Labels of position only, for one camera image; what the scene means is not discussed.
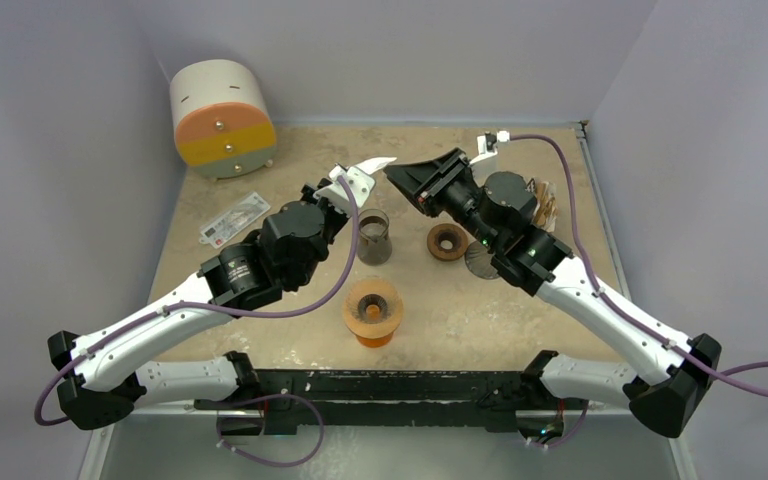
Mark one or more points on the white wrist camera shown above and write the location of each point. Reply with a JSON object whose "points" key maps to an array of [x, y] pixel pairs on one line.
{"points": [[350, 187], [485, 162]]}

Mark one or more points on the white round drawer cabinet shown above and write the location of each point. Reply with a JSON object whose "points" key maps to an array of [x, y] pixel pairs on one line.
{"points": [[221, 125]]}

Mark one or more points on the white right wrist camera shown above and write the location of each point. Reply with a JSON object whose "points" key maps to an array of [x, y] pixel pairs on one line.
{"points": [[485, 162]]}

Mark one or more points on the orange coffee filter box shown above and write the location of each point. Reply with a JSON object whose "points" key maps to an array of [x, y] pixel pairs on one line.
{"points": [[547, 210]]}

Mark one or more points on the clear plastic filter packet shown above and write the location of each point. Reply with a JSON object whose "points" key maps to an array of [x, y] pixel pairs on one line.
{"points": [[228, 224]]}

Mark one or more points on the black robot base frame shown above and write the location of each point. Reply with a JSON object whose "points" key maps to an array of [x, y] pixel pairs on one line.
{"points": [[496, 401]]}

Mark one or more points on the white paper coffee filter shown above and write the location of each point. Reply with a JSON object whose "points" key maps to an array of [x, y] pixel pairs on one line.
{"points": [[372, 165]]}

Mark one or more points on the clear ribbed glass dripper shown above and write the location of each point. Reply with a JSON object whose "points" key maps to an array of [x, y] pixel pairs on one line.
{"points": [[373, 300]]}

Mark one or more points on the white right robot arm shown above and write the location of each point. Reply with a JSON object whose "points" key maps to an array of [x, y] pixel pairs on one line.
{"points": [[661, 379]]}

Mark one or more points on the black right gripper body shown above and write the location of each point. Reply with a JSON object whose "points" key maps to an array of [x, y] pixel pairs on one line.
{"points": [[441, 180]]}

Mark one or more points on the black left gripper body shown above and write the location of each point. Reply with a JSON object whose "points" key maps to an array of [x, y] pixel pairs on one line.
{"points": [[335, 220]]}

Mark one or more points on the grey glass carafe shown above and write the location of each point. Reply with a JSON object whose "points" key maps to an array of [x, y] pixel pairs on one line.
{"points": [[374, 244]]}

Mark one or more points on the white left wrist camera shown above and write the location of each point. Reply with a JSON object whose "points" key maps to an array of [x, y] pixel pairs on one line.
{"points": [[350, 187]]}

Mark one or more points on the orange glass carafe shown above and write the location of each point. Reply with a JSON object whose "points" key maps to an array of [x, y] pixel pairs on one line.
{"points": [[374, 342]]}

